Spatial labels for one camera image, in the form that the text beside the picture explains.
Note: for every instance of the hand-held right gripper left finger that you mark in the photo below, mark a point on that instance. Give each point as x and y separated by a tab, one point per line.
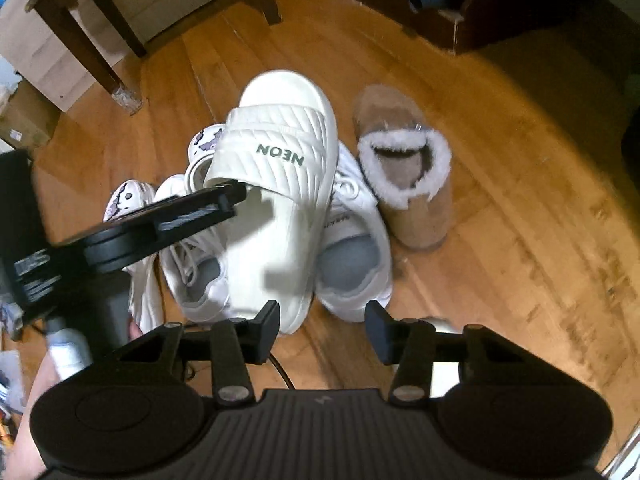
267	332

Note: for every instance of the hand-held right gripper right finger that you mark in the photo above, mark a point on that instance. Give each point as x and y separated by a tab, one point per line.
380	332

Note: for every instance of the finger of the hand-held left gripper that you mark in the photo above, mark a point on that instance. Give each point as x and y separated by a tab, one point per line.
200	207

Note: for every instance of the white clog with purple charms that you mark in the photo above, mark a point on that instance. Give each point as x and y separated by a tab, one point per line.
205	145
145	285

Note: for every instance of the white quilted slide sandal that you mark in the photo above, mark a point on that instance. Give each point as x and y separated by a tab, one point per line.
270	240

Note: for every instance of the tan fur-lined slipper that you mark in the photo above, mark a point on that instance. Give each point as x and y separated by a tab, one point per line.
420	220

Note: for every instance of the white lace-up sneaker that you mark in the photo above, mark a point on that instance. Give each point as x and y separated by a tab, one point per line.
200	285
357	220

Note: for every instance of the clear plastic leg cup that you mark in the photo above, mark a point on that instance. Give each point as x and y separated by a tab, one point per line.
126	100

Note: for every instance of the small brown cardboard box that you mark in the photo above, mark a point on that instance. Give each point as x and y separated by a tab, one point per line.
25	115

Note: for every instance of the dark wooden table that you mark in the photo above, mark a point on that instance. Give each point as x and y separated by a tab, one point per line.
75	35

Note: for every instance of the large pale cardboard box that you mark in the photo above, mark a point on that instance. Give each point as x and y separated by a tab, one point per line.
30	45

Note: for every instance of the dark brown cardboard box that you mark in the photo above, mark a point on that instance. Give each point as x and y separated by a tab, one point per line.
440	25

